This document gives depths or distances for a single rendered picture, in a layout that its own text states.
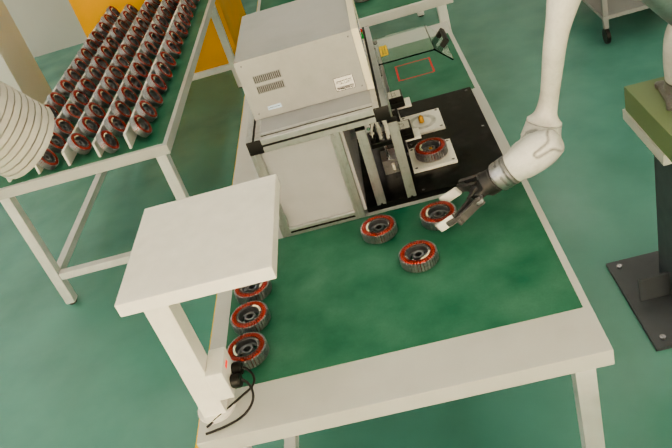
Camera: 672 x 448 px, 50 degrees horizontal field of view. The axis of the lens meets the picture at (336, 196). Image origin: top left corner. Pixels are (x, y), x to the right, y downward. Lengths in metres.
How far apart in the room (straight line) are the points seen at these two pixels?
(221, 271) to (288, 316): 0.57
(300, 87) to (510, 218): 0.75
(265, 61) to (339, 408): 1.04
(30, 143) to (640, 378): 2.07
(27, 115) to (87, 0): 4.67
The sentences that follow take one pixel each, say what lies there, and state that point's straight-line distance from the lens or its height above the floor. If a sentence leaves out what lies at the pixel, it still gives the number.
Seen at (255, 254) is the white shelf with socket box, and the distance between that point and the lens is 1.56.
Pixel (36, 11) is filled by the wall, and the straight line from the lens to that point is 8.34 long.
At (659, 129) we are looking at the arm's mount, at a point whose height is 0.82.
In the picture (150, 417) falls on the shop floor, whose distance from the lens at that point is 3.17.
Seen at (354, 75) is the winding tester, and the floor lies 1.17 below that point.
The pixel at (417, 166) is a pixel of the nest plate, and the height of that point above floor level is 0.78.
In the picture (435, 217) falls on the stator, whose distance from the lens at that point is 2.23.
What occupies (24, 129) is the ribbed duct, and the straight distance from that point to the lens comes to 1.48.
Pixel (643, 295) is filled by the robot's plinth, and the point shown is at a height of 0.04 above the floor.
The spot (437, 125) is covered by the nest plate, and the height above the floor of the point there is 0.78.
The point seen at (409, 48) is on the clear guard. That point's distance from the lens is 2.62.
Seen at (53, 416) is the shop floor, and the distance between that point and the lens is 3.46.
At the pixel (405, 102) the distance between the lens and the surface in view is 2.67.
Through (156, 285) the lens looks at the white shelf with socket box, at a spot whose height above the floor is 1.20.
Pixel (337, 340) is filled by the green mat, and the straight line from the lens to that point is 1.96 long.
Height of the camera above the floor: 2.08
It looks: 32 degrees down
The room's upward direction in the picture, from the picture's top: 19 degrees counter-clockwise
